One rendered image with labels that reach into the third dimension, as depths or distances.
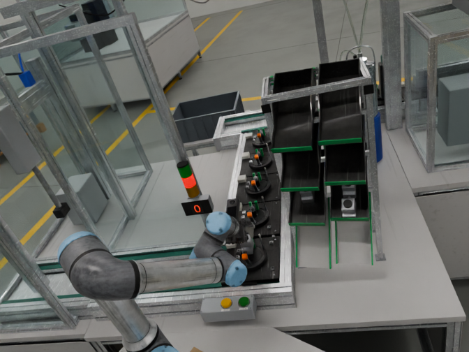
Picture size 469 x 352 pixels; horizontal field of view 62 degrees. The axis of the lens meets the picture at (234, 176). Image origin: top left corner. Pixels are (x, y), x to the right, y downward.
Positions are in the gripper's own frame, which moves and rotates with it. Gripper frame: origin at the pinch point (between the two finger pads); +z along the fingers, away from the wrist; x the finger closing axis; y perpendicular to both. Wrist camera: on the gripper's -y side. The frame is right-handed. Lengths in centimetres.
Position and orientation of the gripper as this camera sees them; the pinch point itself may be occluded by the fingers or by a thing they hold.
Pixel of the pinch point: (242, 227)
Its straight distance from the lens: 159.1
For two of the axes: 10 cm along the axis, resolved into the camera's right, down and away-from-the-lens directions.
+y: 0.9, 9.6, -2.6
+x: 9.6, -1.5, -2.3
